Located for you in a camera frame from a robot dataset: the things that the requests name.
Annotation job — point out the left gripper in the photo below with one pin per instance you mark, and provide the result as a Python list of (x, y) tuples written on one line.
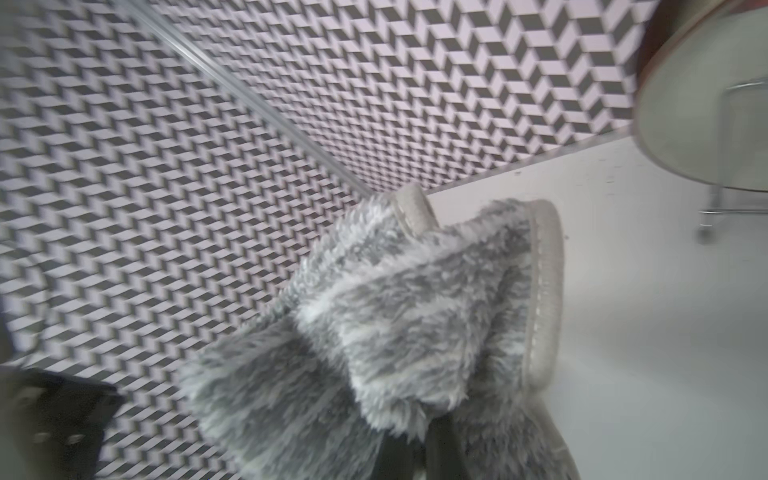
[(53, 425)]

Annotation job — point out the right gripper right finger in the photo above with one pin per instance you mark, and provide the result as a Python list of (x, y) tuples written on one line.
[(444, 456)]

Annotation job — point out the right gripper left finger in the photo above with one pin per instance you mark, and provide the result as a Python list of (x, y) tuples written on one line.
[(395, 459)]

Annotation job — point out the grey microfibre cloth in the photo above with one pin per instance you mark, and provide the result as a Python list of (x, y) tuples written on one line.
[(393, 320)]

